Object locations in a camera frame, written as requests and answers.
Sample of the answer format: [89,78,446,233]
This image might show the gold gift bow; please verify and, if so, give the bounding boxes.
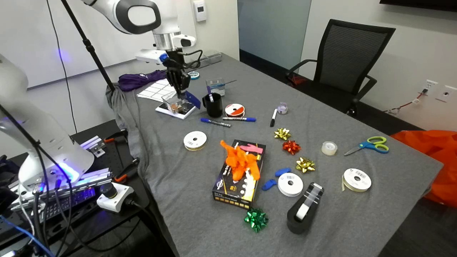
[274,127,291,141]
[295,157,316,173]

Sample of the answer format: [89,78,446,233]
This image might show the black control box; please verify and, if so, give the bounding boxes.
[10,186,97,222]

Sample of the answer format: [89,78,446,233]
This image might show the white wall plate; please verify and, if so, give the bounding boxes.
[436,85,457,104]

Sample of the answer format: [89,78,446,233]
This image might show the red and white ribbon spool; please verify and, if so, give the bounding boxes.
[225,103,246,118]

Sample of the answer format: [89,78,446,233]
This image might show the blue cable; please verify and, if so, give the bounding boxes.
[0,213,55,257]

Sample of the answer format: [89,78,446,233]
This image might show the red gift bow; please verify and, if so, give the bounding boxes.
[282,140,301,155]

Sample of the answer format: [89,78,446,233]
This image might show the sheet of white labels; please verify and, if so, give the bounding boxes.
[136,79,177,103]

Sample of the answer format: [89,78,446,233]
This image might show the black glove box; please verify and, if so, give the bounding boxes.
[212,139,267,210]

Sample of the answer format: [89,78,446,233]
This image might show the white emergency stop box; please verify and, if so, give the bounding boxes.
[96,182,135,213]

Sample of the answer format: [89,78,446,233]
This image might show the white notepad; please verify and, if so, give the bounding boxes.
[156,101,196,120]

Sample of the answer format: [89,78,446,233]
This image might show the purple cloth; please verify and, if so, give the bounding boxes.
[117,70,168,92]

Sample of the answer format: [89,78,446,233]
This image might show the orange plastic bag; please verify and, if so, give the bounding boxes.
[391,130,457,208]

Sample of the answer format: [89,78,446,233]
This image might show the aluminium bracket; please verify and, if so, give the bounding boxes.
[81,135,106,158]

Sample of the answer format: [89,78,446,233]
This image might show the frosted glass panel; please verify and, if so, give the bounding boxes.
[237,0,312,70]

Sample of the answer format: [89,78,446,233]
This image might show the white wall thermostat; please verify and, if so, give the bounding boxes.
[193,0,207,22]

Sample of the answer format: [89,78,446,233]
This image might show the blue flat piece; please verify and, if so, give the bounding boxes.
[185,91,201,110]

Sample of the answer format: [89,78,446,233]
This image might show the grey table cloth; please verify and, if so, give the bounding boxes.
[105,53,444,257]

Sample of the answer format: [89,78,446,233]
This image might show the black clamp with orange handle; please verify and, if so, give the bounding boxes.
[104,129,129,143]
[113,158,141,183]

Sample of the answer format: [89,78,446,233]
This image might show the black cable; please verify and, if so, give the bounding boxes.
[46,0,78,134]
[124,199,172,257]

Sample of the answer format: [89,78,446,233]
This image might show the clear box with blue contents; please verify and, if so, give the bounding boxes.
[206,77,226,96]

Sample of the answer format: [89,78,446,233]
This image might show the green gift bow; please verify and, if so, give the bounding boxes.
[244,208,269,233]

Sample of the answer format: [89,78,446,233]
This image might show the black cup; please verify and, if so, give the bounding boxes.
[202,92,224,118]

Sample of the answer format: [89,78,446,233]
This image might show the black office chair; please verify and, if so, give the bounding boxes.
[285,19,396,117]

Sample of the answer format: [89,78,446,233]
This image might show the clear tape roll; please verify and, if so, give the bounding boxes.
[321,141,338,156]

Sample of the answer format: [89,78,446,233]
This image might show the orange glove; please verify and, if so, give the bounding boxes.
[220,140,261,182]

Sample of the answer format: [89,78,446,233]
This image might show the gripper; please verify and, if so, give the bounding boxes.
[163,50,192,101]

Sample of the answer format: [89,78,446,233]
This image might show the black tape dispenser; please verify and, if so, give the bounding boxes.
[286,182,325,235]

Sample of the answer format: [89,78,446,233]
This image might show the clear plastic tray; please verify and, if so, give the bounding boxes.
[195,50,223,69]

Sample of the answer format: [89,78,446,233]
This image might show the red cable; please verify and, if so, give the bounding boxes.
[385,91,427,115]

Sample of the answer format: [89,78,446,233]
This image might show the whiteboard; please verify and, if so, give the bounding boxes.
[0,0,195,89]

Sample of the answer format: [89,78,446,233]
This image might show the clear plastic box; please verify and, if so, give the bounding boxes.
[162,93,187,114]

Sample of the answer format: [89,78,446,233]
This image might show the dark wall screen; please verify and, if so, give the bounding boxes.
[379,0,457,12]

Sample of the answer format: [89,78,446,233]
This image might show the blue and green scissors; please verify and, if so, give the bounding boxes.
[344,136,390,157]

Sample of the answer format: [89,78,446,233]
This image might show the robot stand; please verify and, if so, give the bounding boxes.
[0,120,172,257]

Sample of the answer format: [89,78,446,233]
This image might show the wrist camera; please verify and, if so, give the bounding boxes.
[135,49,169,65]

